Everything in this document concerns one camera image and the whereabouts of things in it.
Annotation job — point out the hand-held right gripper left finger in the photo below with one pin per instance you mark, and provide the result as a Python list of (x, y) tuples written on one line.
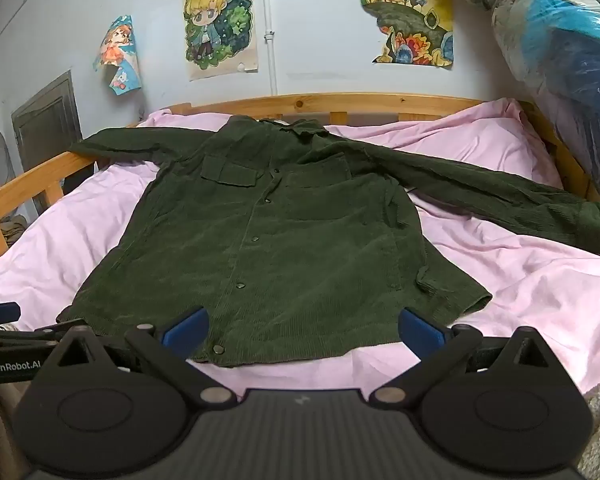
[(187, 332)]

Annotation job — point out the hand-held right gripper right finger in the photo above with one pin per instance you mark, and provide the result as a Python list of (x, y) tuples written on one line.
[(420, 332)]

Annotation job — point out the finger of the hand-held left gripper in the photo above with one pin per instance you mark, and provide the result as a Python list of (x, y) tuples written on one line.
[(32, 335), (0, 312)]

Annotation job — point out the pink bed sheet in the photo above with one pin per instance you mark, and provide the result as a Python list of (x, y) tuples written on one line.
[(505, 280)]

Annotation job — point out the dark cabinet door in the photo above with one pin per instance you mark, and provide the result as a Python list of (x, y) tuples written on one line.
[(47, 125)]

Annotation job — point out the plastic-wrapped bedding bundle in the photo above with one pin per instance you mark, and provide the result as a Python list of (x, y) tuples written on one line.
[(560, 50)]

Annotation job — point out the wooden bed frame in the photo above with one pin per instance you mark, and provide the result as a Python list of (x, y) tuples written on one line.
[(25, 175)]

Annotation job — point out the small curled cartoon wall poster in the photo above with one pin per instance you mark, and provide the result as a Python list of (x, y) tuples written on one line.
[(120, 55)]

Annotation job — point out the white wall pipe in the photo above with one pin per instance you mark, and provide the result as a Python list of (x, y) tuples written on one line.
[(269, 35)]

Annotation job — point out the blond cartoon figure wall poster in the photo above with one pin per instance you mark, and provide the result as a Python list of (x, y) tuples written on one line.
[(220, 25)]

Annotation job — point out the colourful landscape wall poster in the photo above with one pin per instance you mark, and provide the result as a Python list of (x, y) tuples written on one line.
[(410, 15)]

